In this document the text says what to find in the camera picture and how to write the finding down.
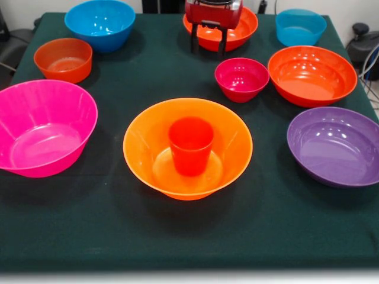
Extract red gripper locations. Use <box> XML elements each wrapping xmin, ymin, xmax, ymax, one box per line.
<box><xmin>184</xmin><ymin>0</ymin><xmax>244</xmax><ymax>58</ymax></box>

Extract wide red-orange bowl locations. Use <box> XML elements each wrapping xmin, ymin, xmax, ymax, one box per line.
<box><xmin>182</xmin><ymin>6</ymin><xmax>259</xmax><ymax>53</ymax></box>
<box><xmin>267</xmin><ymin>45</ymin><xmax>358</xmax><ymax>108</ymax></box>

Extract small magenta bowl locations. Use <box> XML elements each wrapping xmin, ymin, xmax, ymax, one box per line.
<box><xmin>214</xmin><ymin>57</ymin><xmax>271</xmax><ymax>104</ymax></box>

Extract large blue bowl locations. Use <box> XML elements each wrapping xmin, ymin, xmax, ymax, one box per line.
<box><xmin>64</xmin><ymin>0</ymin><xmax>136</xmax><ymax>54</ymax></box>

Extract orange cup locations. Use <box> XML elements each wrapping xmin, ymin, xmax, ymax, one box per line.
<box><xmin>168</xmin><ymin>117</ymin><xmax>214</xmax><ymax>178</ymax></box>

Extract large yellow-orange bowl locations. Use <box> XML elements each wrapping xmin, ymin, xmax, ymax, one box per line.
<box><xmin>123</xmin><ymin>97</ymin><xmax>253</xmax><ymax>201</ymax></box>

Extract small orange bowl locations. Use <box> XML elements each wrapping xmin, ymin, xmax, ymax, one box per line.
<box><xmin>33</xmin><ymin>37</ymin><xmax>94</xmax><ymax>84</ymax></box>

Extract large pink bowl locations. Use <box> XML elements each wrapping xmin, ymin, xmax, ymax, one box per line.
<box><xmin>0</xmin><ymin>79</ymin><xmax>99</xmax><ymax>179</ymax></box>

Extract small light blue bowl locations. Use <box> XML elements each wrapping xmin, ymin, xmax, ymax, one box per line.
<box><xmin>275</xmin><ymin>8</ymin><xmax>327</xmax><ymax>47</ymax></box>

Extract black office chair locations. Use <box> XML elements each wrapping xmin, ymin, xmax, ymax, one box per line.
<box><xmin>345</xmin><ymin>22</ymin><xmax>379</xmax><ymax>63</ymax></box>

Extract wide purple bowl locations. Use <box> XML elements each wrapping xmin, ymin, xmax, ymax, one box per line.
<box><xmin>286</xmin><ymin>106</ymin><xmax>379</xmax><ymax>189</ymax></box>

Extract grey office chair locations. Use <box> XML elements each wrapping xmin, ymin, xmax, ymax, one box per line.
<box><xmin>0</xmin><ymin>7</ymin><xmax>42</xmax><ymax>80</ymax></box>

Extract dark green tablecloth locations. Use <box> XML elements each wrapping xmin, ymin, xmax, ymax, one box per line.
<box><xmin>0</xmin><ymin>11</ymin><xmax>379</xmax><ymax>272</ymax></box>

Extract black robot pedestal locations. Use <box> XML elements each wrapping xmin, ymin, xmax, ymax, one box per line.
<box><xmin>142</xmin><ymin>0</ymin><xmax>186</xmax><ymax>14</ymax></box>

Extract tangled floor cables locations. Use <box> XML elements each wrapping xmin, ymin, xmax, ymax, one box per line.
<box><xmin>358</xmin><ymin>44</ymin><xmax>379</xmax><ymax>110</ymax></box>

